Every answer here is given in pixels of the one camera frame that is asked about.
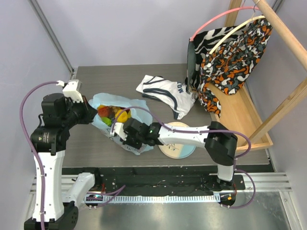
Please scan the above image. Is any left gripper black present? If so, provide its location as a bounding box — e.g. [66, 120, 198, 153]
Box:
[61, 95, 97, 129]

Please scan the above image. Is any yellow fake banana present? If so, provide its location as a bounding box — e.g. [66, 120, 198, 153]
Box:
[115, 109, 131, 123]

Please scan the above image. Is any light blue plastic bag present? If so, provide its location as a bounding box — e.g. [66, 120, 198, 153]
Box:
[89, 93, 153, 155]

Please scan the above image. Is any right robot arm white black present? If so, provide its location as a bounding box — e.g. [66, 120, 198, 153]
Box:
[114, 118, 237, 191]

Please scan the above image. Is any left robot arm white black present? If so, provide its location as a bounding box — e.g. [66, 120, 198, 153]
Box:
[24, 93, 102, 230]

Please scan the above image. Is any red fake apple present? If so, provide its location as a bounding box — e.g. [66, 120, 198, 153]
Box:
[97, 105, 111, 117]

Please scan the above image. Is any green fake fruit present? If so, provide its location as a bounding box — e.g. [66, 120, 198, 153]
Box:
[100, 116, 115, 127]

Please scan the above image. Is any cream and blue plate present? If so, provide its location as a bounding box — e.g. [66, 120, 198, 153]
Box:
[158, 122, 196, 159]

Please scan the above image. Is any white jersey with navy trim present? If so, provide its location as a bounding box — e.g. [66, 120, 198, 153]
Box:
[136, 75, 197, 120]

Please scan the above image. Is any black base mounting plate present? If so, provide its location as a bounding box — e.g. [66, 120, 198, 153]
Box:
[62, 166, 246, 196]

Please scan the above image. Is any wooden clothes rack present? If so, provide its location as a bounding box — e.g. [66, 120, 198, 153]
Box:
[213, 0, 307, 155]

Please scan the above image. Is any orange camouflage print garment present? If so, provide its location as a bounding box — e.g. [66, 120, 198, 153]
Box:
[197, 18, 272, 116]

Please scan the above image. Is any zebra print garment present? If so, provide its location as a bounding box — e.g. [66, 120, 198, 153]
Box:
[183, 26, 235, 94]

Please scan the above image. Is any pink hanger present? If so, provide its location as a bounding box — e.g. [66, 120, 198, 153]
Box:
[189, 6, 260, 42]

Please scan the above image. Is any cream hanger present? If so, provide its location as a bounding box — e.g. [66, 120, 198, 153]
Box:
[209, 15, 265, 55]

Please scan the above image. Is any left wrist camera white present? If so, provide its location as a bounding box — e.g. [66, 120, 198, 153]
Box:
[62, 80, 83, 103]

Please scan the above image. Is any white slotted cable duct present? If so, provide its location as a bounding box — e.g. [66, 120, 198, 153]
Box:
[83, 194, 221, 203]

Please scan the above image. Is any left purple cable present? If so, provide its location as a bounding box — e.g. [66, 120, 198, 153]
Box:
[19, 80, 65, 230]

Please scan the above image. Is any aluminium frame post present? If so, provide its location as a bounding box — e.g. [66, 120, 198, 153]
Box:
[28, 0, 74, 76]

